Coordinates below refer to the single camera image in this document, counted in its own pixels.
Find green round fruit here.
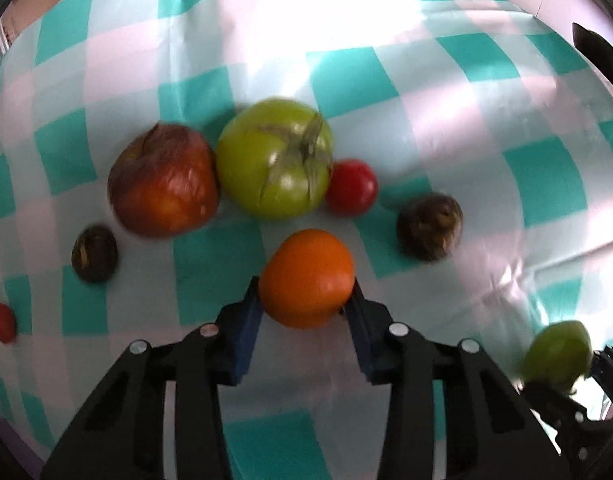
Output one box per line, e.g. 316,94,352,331
521,320,594,394

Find dark brown wrinkled fruit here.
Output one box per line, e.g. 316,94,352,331
395,193,463,262

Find orange tangerine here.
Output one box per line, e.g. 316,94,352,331
258,229,355,330

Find small dark brown fruit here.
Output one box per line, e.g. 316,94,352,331
71,224,120,283

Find dark red wrinkled apple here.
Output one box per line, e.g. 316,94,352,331
107,122,221,238

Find small red cherry tomato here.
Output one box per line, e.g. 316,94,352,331
326,159,379,217

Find large green tomato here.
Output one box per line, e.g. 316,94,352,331
216,98,333,220

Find black frying pan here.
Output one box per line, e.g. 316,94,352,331
572,23,613,77

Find teal white checkered tablecloth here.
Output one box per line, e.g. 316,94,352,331
0,0,613,456

